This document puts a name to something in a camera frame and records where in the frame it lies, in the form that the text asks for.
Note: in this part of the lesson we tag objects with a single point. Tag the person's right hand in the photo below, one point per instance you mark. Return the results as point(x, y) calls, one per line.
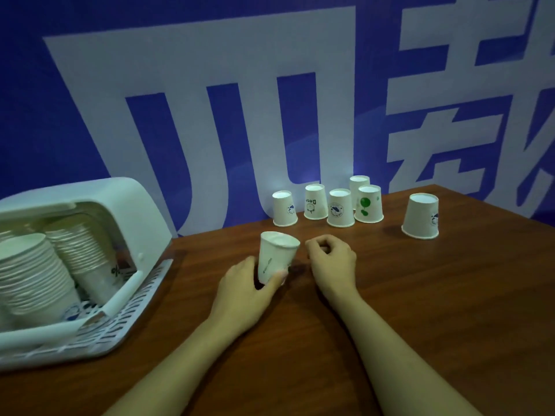
point(336, 268)

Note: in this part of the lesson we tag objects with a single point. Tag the person's left hand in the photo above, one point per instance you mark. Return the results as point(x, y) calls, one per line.
point(243, 298)

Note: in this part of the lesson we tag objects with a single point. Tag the bear print white paper cup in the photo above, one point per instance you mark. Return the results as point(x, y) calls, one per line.
point(315, 203)

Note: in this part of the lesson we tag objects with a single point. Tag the green leaf print paper cup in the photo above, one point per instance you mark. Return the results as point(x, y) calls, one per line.
point(370, 207)

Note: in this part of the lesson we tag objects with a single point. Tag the plain white paper cup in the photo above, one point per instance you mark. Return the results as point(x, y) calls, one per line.
point(357, 184)

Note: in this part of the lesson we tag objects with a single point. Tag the white plastic storage box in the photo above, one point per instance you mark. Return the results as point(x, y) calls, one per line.
point(130, 212)

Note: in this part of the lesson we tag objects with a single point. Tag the percent print white paper cup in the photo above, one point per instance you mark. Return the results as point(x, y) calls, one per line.
point(99, 283)

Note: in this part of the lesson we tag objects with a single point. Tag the nested stack of paper cups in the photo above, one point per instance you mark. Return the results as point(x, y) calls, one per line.
point(78, 246)
point(30, 272)

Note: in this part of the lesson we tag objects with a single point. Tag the person's right forearm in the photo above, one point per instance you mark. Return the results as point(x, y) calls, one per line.
point(390, 368)

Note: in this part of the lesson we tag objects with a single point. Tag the person's left forearm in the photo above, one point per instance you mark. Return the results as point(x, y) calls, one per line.
point(182, 372)

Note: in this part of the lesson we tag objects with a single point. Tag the brown wooden table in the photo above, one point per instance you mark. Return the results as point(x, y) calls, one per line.
point(433, 320)

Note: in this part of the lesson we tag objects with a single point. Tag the white slotted drain tray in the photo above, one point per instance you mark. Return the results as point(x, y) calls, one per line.
point(121, 316)

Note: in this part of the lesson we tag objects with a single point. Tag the blue white backdrop banner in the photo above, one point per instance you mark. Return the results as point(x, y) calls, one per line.
point(43, 103)

